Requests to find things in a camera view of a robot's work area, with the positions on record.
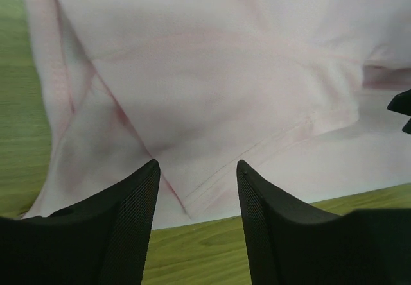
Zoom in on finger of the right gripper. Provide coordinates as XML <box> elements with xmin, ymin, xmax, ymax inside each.
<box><xmin>387</xmin><ymin>90</ymin><xmax>411</xmax><ymax>116</ymax></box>
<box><xmin>402</xmin><ymin>119</ymin><xmax>411</xmax><ymax>134</ymax></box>

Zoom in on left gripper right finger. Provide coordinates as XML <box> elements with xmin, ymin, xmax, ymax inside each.
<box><xmin>236</xmin><ymin>161</ymin><xmax>410</xmax><ymax>284</ymax></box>

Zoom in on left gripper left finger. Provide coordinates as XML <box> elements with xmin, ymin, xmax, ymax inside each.
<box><xmin>1</xmin><ymin>160</ymin><xmax>160</xmax><ymax>285</ymax></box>

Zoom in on pink t shirt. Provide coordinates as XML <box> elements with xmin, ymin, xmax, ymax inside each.
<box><xmin>24</xmin><ymin>0</ymin><xmax>410</xmax><ymax>229</ymax></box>

